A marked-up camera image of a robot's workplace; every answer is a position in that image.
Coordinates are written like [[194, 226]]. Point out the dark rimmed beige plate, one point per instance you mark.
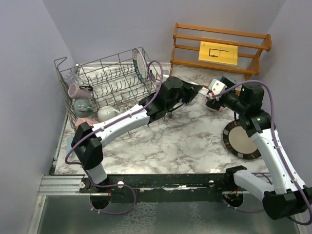
[[238, 143]]

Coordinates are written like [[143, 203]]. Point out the yellow book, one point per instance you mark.
[[218, 53]]

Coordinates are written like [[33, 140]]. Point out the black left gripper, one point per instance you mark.
[[190, 90]]

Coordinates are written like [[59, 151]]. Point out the green rimmed white plate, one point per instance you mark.
[[139, 65]]

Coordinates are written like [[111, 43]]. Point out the wooden shelf rack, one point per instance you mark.
[[248, 54]]

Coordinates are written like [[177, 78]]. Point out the red patterned bowl far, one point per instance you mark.
[[213, 105]]

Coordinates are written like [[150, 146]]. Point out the white plate red characters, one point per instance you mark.
[[203, 89]]

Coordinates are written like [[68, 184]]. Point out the grey-green ceramic mug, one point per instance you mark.
[[83, 108]]

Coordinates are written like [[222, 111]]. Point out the grey wire dish rack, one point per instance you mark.
[[114, 81]]

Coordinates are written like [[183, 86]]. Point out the clear octagonal glass tumbler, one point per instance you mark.
[[71, 78]]

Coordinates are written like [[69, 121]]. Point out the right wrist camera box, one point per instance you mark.
[[215, 87]]

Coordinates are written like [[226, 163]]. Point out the white speckled mug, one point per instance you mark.
[[106, 113]]

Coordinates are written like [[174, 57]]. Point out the pink mug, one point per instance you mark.
[[87, 120]]

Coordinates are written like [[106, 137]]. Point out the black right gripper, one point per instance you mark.
[[226, 80]]

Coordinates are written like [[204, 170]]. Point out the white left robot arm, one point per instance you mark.
[[89, 141]]

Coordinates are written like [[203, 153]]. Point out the purple glass mug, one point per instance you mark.
[[78, 91]]

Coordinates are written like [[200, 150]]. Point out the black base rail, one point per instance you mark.
[[161, 187]]

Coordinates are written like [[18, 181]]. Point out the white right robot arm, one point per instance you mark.
[[288, 194]]

